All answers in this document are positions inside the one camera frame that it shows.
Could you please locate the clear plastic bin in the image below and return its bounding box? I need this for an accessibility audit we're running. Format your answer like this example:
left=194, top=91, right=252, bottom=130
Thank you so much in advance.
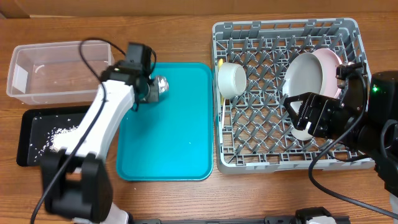
left=6, top=41, right=99, bottom=105

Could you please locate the white rice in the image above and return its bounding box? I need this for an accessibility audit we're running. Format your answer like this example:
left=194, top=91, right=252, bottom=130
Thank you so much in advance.
left=29, top=114, right=82, bottom=162

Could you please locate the foil wrapper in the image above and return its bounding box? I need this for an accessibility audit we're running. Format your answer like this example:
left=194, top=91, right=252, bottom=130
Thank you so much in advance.
left=155, top=75, right=169, bottom=95

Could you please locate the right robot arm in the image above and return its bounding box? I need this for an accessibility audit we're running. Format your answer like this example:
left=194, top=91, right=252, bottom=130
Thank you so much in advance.
left=284, top=68, right=397, bottom=219

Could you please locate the black waste tray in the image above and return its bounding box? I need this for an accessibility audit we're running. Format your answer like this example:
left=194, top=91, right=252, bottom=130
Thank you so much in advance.
left=16, top=106, right=89, bottom=167

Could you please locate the grey dishwasher rack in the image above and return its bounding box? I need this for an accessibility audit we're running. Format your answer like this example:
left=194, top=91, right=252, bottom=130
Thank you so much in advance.
left=212, top=18, right=367, bottom=174

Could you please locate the grey plate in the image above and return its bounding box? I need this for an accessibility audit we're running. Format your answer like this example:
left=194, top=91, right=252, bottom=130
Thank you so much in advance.
left=282, top=53, right=325, bottom=96

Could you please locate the teal serving tray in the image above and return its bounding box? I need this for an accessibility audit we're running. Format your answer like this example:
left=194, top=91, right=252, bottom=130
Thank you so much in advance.
left=116, top=62, right=213, bottom=181

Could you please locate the grey bowl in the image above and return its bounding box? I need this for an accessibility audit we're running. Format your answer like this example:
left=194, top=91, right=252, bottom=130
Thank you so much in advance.
left=217, top=62, right=246, bottom=99

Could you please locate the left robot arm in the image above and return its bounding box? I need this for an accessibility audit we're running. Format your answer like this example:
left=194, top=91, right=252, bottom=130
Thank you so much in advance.
left=30, top=42, right=169, bottom=223

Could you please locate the yellow plastic spoon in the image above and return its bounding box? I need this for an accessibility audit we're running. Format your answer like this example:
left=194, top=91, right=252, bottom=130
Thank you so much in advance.
left=218, top=58, right=224, bottom=106

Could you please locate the pink plate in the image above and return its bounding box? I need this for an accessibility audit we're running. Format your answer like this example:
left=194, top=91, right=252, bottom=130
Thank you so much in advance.
left=313, top=49, right=342, bottom=98

